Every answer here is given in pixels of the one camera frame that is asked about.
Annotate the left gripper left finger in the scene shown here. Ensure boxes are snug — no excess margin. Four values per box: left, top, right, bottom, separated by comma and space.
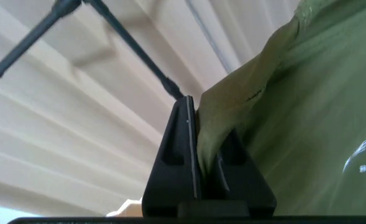
141, 95, 203, 218

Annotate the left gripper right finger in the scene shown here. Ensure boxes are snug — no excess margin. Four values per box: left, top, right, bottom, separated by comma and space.
201, 128, 278, 218

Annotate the green printed shirt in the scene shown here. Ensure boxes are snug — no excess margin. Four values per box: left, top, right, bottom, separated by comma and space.
195, 0, 366, 217

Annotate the black clothes rack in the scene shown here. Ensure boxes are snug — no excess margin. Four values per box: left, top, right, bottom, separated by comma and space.
0, 0, 185, 101

